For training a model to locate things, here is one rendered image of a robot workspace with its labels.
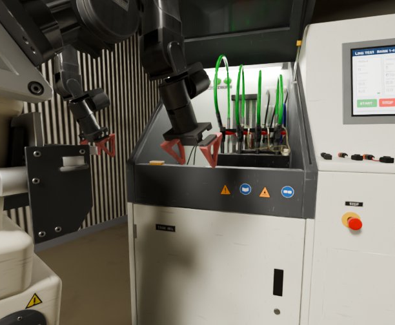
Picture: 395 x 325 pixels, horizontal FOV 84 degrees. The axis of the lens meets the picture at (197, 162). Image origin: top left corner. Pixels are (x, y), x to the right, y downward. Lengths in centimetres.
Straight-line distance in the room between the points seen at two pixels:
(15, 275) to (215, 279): 66
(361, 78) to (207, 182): 75
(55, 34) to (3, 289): 39
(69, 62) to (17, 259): 56
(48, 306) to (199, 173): 54
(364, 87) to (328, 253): 66
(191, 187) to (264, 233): 30
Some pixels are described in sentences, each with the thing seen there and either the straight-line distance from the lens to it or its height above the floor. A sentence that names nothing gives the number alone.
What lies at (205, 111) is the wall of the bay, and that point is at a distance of 136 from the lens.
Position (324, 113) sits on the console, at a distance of 107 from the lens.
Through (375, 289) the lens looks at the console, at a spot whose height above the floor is 58.
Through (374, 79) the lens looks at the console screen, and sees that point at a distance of 116.
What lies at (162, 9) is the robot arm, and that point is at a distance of 48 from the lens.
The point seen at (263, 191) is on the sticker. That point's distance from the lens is 79.
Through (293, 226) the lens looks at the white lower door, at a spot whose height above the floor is 76.
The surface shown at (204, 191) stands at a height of 86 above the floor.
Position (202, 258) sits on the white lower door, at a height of 59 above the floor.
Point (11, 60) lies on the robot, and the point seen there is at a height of 114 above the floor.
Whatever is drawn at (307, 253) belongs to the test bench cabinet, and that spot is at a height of 67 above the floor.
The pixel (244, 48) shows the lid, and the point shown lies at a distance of 132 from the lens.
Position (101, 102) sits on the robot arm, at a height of 118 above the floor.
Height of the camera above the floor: 106
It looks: 7 degrees down
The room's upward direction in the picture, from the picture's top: straight up
